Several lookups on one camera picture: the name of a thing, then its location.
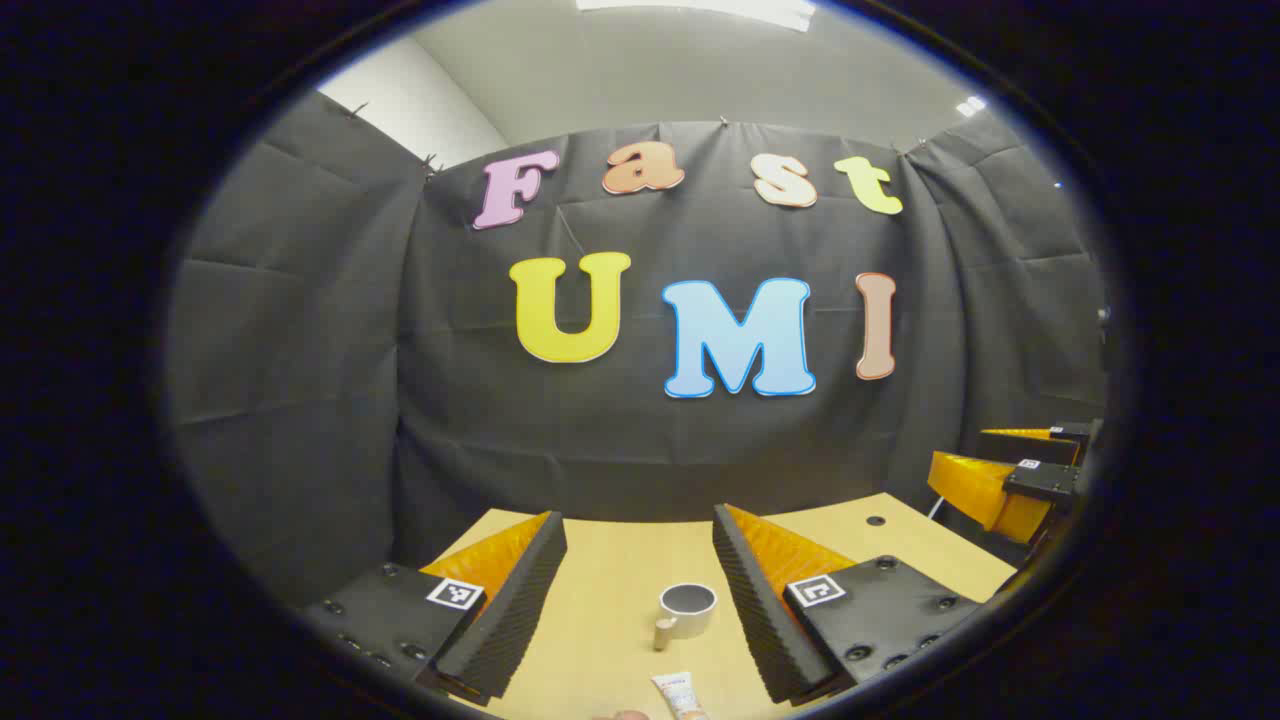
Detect ceiling light panel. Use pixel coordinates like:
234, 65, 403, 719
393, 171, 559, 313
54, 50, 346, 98
575, 0, 816, 33

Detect light wooden desktop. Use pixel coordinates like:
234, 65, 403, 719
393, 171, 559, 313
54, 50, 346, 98
420, 492, 1019, 720

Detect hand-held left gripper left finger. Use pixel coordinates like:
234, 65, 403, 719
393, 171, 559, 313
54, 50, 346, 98
298, 510, 569, 707

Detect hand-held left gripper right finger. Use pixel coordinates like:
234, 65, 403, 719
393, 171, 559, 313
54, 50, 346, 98
712, 503, 986, 707

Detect grey cup with handle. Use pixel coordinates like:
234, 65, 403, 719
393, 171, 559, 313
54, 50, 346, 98
653, 583, 719, 653

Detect white toothpaste tube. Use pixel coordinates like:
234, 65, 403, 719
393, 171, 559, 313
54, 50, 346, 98
651, 671, 709, 720

